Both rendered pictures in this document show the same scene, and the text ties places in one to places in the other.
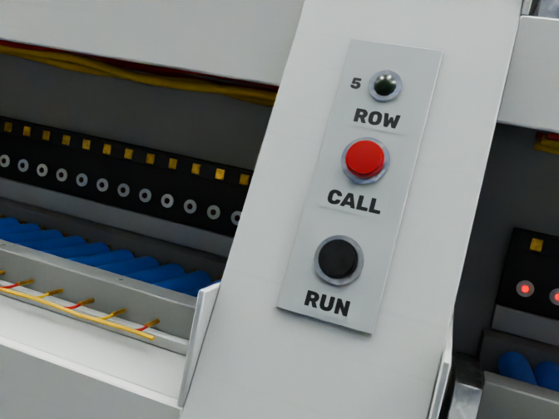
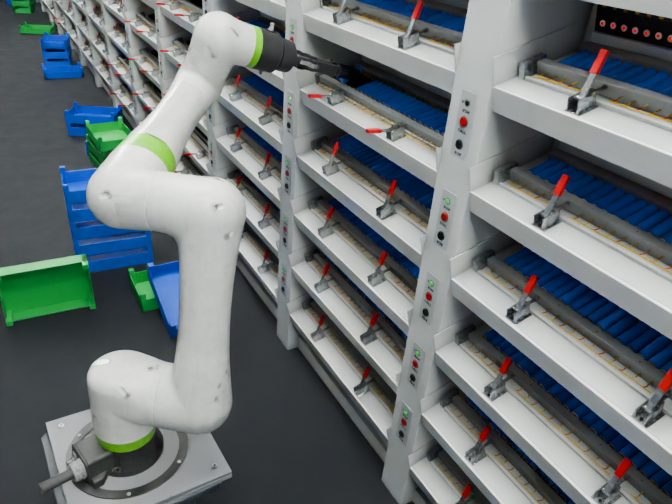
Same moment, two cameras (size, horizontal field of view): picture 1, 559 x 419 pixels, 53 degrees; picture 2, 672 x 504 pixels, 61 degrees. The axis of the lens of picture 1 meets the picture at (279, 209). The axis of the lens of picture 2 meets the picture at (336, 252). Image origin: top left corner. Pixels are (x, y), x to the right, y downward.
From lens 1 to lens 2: 0.93 m
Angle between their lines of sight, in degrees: 56
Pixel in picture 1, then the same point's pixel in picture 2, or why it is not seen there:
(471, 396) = (496, 173)
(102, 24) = (420, 72)
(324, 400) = (457, 173)
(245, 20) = (446, 77)
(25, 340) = (414, 154)
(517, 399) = (515, 174)
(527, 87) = (495, 104)
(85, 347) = (426, 155)
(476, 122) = (482, 114)
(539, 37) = (495, 92)
